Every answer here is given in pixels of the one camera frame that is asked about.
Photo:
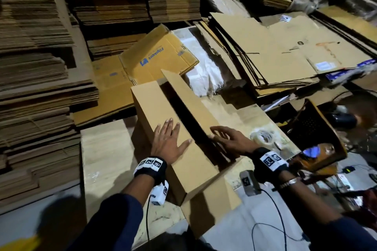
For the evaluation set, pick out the person's left hand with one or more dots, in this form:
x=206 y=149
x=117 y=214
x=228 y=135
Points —
x=168 y=145

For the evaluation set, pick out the person's right hand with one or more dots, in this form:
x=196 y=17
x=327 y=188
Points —
x=235 y=142

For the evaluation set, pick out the clear tape roll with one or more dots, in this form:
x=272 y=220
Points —
x=262 y=137

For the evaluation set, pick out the brown cardboard box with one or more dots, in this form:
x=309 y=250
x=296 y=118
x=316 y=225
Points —
x=153 y=106

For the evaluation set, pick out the person's right forearm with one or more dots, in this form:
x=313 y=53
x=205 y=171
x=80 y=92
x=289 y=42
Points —
x=318 y=218

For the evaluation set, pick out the person's left forearm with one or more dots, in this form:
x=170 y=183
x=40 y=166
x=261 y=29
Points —
x=118 y=218

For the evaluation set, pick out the pile of brown cartons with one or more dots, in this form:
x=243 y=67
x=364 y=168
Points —
x=265 y=48

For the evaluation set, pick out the stacks of flat cardboard bundles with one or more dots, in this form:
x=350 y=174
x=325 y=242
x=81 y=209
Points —
x=35 y=83

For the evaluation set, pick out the plywood work board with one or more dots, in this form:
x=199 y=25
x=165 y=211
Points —
x=106 y=165

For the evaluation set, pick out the blue glowing device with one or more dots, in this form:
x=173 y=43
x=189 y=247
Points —
x=312 y=152

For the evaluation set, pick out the white plastic sack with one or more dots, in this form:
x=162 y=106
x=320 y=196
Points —
x=200 y=65

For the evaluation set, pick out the black power adapter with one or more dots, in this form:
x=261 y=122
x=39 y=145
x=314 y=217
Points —
x=349 y=169

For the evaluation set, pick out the blue white printed bag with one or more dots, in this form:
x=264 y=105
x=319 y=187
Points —
x=347 y=70

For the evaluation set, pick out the clear plastic sheet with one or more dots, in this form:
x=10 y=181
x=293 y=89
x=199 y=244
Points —
x=227 y=1

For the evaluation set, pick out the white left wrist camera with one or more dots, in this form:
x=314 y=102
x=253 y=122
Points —
x=159 y=194

